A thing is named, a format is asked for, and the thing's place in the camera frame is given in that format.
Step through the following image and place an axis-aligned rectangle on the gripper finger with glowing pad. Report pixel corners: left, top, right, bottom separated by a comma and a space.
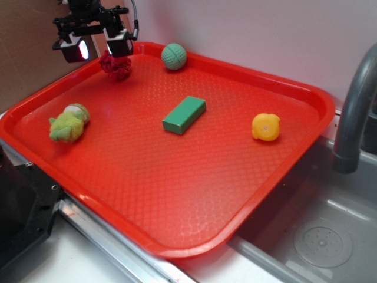
60, 34, 89, 63

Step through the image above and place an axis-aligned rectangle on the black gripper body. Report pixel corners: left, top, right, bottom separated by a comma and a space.
52, 1, 129, 50

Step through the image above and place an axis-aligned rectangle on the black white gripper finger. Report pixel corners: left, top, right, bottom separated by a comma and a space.
103, 28, 133, 58

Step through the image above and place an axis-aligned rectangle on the red paper ball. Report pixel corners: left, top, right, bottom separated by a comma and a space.
99, 50, 131, 82

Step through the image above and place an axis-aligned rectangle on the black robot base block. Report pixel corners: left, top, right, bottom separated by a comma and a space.
1, 149, 62, 272

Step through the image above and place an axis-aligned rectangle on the brown cardboard panel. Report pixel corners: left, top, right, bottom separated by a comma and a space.
0, 0, 135, 114

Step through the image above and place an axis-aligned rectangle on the green rubber ball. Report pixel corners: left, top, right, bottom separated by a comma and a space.
161, 43, 187, 71

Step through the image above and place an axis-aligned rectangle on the green plush frog toy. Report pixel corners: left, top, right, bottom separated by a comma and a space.
49, 103, 90, 143

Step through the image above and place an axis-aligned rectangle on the green rectangular block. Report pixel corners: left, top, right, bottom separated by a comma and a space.
162, 96, 207, 135

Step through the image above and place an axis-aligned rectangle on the red plastic tray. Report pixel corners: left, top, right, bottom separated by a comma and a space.
1, 42, 335, 259

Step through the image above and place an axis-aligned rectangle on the yellow rubber duck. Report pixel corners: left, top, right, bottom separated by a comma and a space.
252, 113, 280, 142

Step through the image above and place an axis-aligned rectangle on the grey toy faucet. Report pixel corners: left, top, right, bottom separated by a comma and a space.
332, 45, 376, 174

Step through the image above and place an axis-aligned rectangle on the grey toy sink basin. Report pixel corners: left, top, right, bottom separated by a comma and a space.
229, 138, 376, 282

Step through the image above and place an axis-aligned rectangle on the grey flexible cable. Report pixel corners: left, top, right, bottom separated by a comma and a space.
128, 0, 140, 42

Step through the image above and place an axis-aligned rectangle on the silver metal rail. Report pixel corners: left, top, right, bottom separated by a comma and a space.
0, 138, 201, 283

